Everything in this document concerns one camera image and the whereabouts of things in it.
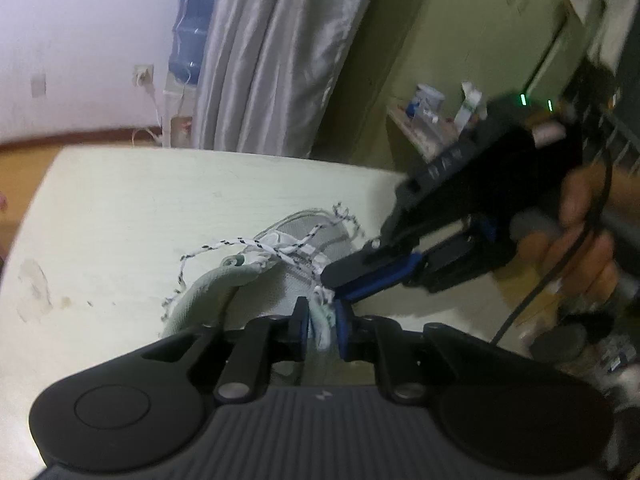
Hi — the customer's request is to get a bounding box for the white mint sneaker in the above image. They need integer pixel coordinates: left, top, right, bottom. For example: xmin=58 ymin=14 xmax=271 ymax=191
xmin=159 ymin=208 xmax=367 ymax=386

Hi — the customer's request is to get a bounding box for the white black speckled shoelace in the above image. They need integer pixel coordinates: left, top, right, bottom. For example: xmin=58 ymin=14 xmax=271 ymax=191
xmin=160 ymin=203 xmax=364 ymax=323

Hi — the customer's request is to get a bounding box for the person's right hand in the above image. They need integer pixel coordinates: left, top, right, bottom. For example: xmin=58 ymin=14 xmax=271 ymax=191
xmin=518 ymin=166 xmax=618 ymax=302

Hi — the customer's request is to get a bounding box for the cluttered side table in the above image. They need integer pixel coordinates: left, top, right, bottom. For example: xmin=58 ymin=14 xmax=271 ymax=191
xmin=386 ymin=104 xmax=459 ymax=162

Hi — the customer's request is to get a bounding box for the black tracker box green light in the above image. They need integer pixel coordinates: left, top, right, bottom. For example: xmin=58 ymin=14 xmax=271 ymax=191
xmin=487 ymin=91 xmax=566 ymax=127

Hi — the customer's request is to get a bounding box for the white green tube box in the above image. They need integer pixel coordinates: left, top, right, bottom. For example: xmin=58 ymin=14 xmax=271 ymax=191
xmin=454 ymin=81 xmax=488 ymax=133

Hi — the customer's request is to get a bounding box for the white paper cup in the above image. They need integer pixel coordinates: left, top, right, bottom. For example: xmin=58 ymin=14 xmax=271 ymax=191
xmin=406 ymin=84 xmax=446 ymax=118

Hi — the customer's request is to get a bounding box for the grey curtain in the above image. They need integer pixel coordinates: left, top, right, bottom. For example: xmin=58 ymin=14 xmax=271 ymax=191
xmin=191 ymin=0 xmax=371 ymax=158

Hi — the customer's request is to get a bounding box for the white water dispenser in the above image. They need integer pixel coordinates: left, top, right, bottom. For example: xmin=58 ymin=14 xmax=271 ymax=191
xmin=162 ymin=73 xmax=196 ymax=148

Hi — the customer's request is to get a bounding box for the blue water bottle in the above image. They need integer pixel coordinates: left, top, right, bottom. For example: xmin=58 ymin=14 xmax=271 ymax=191
xmin=168 ymin=0 xmax=216 ymax=84

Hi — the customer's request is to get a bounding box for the black cable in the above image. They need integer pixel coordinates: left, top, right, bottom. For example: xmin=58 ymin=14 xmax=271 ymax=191
xmin=489 ymin=148 xmax=616 ymax=348

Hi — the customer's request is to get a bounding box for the white wall socket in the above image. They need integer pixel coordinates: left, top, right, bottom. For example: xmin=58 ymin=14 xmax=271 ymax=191
xmin=132 ymin=64 xmax=154 ymax=87

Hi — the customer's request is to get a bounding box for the white wall switch plate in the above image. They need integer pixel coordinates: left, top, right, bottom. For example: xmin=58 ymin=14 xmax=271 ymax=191
xmin=30 ymin=73 xmax=47 ymax=99

